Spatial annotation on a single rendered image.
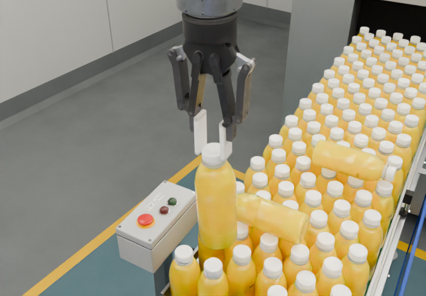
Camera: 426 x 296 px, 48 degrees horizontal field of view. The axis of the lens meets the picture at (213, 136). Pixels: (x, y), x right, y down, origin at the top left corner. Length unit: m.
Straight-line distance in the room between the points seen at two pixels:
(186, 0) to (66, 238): 2.21
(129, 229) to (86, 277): 1.41
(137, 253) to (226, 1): 0.68
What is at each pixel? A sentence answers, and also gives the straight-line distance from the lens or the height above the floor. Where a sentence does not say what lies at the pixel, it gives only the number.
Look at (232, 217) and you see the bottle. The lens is 0.83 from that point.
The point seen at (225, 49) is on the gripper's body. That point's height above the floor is 1.61.
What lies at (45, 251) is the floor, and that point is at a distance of 2.69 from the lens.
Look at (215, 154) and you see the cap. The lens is 0.75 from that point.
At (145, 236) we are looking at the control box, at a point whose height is 1.10.
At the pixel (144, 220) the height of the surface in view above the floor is 1.11.
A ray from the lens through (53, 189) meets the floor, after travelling 3.06.
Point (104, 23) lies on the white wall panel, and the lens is 4.25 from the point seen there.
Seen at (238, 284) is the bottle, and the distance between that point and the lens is 1.07.
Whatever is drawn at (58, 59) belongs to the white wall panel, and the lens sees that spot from 4.01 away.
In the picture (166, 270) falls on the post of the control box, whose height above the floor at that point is 0.91.
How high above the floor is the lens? 1.87
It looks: 34 degrees down
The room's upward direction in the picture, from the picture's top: straight up
